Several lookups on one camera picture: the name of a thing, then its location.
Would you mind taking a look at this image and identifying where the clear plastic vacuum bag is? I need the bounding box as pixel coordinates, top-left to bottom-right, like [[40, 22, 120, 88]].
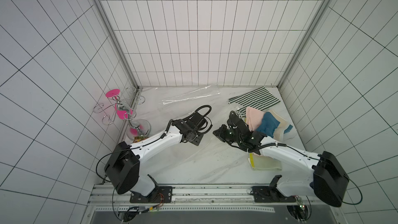
[[140, 86, 252, 184]]

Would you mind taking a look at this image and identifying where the blue and beige towel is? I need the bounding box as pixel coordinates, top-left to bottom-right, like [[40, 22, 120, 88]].
[[256, 110, 293, 142]]

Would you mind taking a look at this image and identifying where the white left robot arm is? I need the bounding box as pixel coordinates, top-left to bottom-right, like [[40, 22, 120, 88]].
[[104, 112, 212, 198]]

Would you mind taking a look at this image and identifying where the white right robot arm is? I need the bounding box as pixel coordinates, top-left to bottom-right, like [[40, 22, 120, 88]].
[[213, 111, 350, 207]]

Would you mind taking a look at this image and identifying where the pink folded towel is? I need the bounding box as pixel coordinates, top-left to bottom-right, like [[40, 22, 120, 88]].
[[246, 107, 265, 131]]

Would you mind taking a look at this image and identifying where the pale yellow folded towel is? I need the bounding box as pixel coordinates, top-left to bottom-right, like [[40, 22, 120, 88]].
[[248, 153, 282, 171]]

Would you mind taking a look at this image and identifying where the green white striped towel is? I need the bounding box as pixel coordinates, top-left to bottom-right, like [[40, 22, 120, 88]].
[[228, 87, 280, 117]]

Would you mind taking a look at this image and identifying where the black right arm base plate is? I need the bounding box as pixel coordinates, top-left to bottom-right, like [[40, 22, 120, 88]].
[[250, 175, 296, 203]]

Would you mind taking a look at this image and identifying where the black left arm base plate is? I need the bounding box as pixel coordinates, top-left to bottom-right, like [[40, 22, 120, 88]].
[[130, 186, 173, 204]]

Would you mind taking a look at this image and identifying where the aluminium mounting rail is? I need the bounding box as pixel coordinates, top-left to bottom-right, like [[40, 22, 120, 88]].
[[81, 183, 347, 224]]

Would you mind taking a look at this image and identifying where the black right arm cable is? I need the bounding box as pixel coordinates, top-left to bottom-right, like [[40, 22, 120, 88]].
[[341, 177, 363, 206]]

